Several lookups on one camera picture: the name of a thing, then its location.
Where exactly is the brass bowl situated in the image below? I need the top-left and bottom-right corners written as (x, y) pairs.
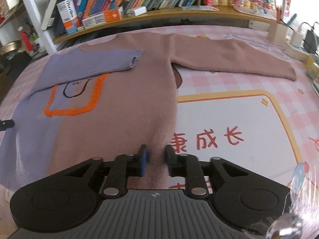
top-left (1, 40), bottom-right (22, 56)

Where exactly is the red tassel ornament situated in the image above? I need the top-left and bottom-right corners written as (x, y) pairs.
top-left (18, 26), bottom-right (33, 52)

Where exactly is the pink checkered tablecloth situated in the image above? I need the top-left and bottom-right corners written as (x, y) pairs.
top-left (0, 24), bottom-right (319, 239)

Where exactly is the wooden white bookshelf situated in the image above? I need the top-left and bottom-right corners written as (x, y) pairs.
top-left (0, 0), bottom-right (278, 54)

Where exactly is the white orange medicine box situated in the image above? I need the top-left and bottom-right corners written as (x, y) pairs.
top-left (57, 0), bottom-right (80, 35)

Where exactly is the flat orange white box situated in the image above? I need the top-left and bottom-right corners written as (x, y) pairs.
top-left (82, 7), bottom-right (124, 29)

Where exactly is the white charger block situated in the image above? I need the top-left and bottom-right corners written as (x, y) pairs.
top-left (126, 6), bottom-right (147, 17)

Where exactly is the white power strip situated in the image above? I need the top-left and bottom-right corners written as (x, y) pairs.
top-left (283, 41), bottom-right (309, 63)

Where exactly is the beige pen holder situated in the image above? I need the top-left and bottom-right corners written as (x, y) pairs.
top-left (267, 20), bottom-right (288, 46)

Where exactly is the black power adapter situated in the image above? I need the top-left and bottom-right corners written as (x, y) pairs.
top-left (303, 30), bottom-right (319, 54)

